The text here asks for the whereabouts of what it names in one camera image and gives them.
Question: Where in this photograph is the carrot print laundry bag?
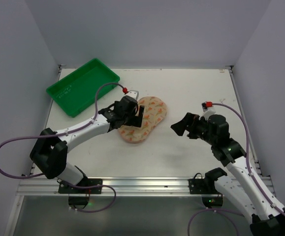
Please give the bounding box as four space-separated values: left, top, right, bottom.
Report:
118 96 168 144

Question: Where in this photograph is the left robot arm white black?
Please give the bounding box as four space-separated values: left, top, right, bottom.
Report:
30 95 144 187

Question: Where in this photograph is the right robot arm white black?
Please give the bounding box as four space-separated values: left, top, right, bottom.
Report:
171 113 285 236

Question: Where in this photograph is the green plastic tray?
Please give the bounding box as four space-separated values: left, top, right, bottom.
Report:
46 59 120 118

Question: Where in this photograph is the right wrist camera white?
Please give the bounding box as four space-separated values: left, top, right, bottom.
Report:
199 101 216 120

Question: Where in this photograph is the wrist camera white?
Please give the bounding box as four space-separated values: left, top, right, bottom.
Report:
123 87 139 100
199 101 216 120

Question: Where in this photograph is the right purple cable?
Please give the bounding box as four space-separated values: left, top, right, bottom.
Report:
189 103 285 236

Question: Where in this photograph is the purple cable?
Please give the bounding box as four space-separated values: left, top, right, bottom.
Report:
0 83 117 213
189 103 285 236

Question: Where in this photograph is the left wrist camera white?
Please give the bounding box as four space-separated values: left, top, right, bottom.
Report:
123 87 139 100

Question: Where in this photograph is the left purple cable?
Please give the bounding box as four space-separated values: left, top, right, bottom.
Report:
0 83 117 213

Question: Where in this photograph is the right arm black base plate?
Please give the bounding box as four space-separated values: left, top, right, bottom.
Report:
188 173 223 208

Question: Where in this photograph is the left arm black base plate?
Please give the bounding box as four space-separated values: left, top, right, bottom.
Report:
58 177 103 209

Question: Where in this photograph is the aluminium mounting rail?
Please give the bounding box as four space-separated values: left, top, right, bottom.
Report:
16 177 195 197

